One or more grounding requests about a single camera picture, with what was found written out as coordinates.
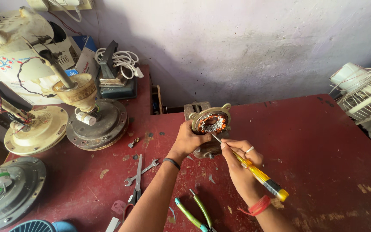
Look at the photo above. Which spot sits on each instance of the person's left hand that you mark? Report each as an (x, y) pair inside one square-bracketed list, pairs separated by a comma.
[(187, 140)]

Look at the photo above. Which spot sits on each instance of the motor stator with copper windings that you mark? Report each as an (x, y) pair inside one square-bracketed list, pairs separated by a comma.
[(212, 122)]

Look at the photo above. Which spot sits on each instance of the black wrist band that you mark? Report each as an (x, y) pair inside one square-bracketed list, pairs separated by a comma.
[(172, 163)]

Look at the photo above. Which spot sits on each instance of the white table fan body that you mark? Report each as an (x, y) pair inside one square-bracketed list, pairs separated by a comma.
[(14, 48)]

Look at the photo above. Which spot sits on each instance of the person's right hand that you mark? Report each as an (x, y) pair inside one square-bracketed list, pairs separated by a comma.
[(241, 167)]

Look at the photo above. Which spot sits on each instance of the cream ceiling fan motor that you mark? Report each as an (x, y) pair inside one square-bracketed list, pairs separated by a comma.
[(37, 129)]

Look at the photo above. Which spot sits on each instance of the red thread wrist band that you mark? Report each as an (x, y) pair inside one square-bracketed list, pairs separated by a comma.
[(258, 206)]

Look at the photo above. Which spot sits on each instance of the brown ceiling fan motor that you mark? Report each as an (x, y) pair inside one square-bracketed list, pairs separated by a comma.
[(98, 124)]

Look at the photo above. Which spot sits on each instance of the white cardboard box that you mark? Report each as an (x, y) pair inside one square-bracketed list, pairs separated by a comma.
[(85, 59)]

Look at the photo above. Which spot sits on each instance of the steel open end spanner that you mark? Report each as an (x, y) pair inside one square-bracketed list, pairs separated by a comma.
[(140, 172)]

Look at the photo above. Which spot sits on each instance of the dark metal winding machine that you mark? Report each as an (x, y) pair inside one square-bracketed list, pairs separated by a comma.
[(116, 80)]

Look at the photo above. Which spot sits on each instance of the small spring bolt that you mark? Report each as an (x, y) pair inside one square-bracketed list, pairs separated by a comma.
[(133, 142)]

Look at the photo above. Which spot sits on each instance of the grey ceiling fan motor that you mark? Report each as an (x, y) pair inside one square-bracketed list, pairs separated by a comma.
[(14, 190)]

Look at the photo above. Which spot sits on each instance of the white green capacitor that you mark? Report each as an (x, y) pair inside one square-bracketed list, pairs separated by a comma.
[(1, 179)]

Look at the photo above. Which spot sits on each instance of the blue plastic fan grille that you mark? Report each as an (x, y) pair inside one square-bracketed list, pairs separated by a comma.
[(34, 226)]

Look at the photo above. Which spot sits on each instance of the grey metal bench vise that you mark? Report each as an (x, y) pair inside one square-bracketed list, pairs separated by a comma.
[(204, 148)]

